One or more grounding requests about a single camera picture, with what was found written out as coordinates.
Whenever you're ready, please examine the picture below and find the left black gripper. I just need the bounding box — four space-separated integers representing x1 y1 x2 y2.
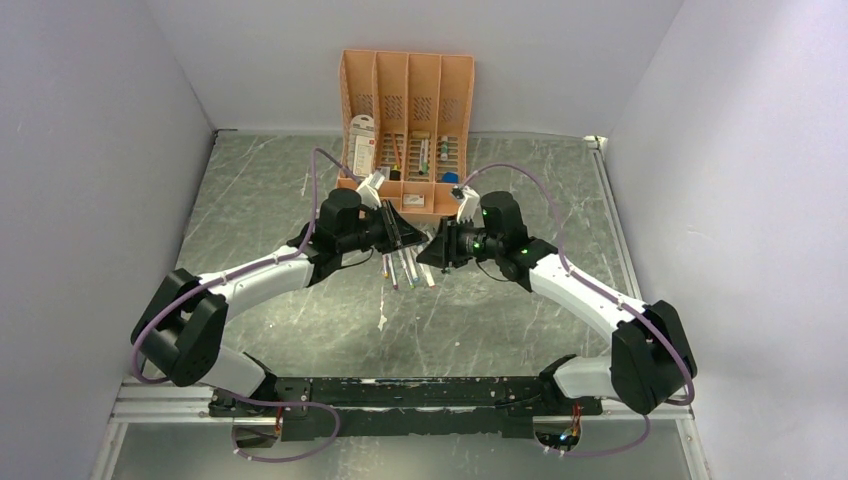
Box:
339 200 429 255

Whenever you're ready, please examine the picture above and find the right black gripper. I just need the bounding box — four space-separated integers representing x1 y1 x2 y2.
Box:
417 214 503 269

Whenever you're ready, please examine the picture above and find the mint cap yellow tip pen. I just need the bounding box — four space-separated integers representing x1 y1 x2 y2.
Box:
419 264 435 288

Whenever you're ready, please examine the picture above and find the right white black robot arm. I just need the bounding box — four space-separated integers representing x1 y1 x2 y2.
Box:
416 187 697 415

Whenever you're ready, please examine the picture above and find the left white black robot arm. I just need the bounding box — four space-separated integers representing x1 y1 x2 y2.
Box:
131 188 427 416

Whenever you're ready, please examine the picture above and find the small white box in organizer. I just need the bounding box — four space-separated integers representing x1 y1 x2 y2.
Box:
403 194 426 207

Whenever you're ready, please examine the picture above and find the blue object in organizer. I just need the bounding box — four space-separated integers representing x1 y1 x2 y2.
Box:
441 172 460 184

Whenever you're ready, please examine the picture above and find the white packet in organizer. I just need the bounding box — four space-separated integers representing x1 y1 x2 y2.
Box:
349 114 376 177

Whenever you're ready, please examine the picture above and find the orange desk organizer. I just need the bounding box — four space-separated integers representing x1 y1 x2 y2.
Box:
336 50 475 225

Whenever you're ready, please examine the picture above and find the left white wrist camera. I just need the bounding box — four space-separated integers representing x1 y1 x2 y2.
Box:
356 170 385 209

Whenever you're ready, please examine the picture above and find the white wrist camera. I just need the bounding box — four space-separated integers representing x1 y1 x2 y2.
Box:
356 170 385 209
451 185 480 223

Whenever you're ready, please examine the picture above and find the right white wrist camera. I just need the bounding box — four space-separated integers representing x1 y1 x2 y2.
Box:
451 185 480 223

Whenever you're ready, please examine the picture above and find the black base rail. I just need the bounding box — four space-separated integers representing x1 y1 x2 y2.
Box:
208 376 602 441

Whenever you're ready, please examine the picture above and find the aluminium frame rail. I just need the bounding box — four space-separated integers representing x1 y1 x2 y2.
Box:
585 135 697 415

